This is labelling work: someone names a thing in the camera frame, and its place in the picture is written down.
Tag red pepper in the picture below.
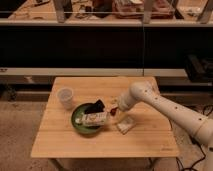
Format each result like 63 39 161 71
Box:
110 106 118 116

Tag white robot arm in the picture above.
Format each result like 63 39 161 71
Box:
117 82 213 171

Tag black object on plate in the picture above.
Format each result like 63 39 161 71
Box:
85 100 105 114

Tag white food package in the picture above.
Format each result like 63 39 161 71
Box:
75 112 108 127

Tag green plate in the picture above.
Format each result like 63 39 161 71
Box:
71 101 108 135

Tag wooden table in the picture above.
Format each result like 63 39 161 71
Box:
31 77 179 158

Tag black box on shelf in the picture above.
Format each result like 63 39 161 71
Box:
185 55 213 83

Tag black cable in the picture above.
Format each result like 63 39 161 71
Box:
175 104 213 171

